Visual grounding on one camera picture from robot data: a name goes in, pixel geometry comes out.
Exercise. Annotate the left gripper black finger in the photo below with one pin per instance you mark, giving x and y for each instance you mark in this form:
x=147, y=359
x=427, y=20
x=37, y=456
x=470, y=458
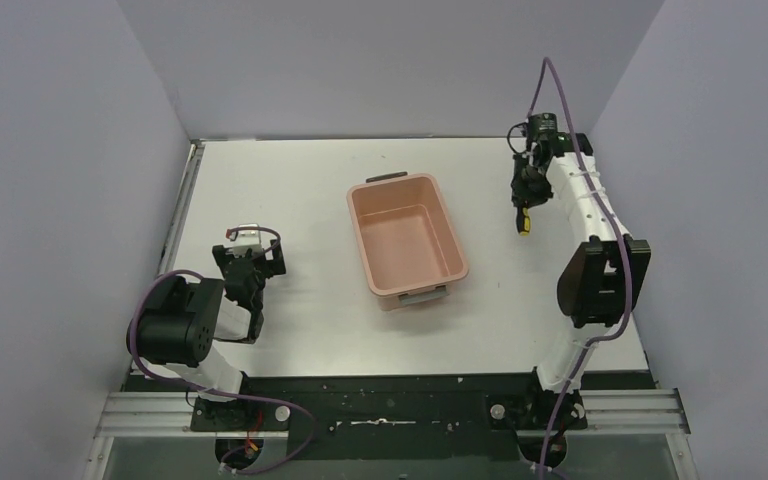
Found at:
x=222, y=255
x=276, y=263

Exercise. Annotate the left side aluminium rail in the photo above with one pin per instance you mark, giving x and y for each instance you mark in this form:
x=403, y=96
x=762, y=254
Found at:
x=183, y=200

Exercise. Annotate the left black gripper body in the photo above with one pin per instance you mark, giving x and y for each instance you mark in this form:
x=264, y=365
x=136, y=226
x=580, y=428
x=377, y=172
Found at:
x=249, y=263

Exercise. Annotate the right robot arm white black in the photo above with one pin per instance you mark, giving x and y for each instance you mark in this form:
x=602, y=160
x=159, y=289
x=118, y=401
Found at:
x=597, y=289

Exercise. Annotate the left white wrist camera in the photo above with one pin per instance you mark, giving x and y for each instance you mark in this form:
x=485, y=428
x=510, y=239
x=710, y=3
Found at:
x=243, y=240

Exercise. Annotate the black yellow screwdriver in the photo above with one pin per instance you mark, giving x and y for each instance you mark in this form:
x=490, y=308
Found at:
x=523, y=221

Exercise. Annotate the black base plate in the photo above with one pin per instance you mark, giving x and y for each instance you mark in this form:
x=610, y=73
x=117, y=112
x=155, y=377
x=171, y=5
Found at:
x=427, y=417

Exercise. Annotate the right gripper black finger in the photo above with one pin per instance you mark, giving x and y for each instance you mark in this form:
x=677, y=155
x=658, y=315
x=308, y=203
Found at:
x=518, y=204
x=536, y=201

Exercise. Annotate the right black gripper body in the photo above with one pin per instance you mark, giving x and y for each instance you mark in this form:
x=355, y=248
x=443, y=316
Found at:
x=527, y=179

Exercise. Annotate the pink plastic bin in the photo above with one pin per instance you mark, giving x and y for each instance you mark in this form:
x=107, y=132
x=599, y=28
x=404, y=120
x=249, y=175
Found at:
x=408, y=246

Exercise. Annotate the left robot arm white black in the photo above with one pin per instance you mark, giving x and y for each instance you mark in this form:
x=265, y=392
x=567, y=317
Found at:
x=183, y=315

